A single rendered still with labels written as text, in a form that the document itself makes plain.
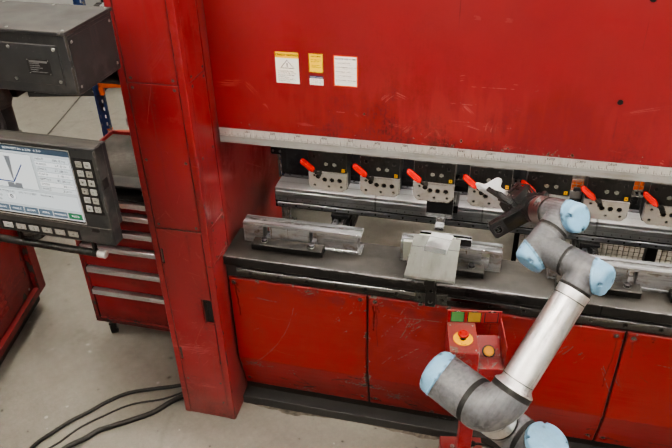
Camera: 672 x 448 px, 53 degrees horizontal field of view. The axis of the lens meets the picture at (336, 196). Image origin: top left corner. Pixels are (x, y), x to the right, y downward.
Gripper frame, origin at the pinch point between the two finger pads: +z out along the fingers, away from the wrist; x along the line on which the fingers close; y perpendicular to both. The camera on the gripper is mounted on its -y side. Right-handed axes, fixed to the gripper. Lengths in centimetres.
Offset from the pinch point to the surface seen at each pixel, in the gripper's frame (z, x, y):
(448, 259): 52, -34, -1
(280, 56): 70, 60, -2
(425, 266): 52, -30, -10
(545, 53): 17, 15, 53
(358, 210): 109, -18, -3
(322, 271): 86, -18, -36
